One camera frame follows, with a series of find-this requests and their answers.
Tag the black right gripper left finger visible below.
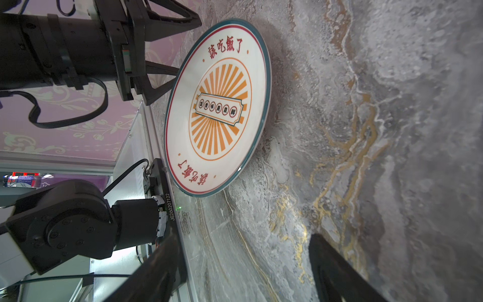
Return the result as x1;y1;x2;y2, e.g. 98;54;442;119
105;235;180;302

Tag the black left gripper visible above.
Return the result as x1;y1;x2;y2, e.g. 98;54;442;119
94;0;202;106

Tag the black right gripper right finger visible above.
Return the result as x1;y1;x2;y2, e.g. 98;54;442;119
309;234;386;302

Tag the orange sunburst plate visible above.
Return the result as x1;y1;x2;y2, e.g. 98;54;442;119
164;18;272;197

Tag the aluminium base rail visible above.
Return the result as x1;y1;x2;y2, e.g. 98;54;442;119
90;104;216;301

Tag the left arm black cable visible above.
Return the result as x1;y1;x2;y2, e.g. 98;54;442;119
0;77;109;130

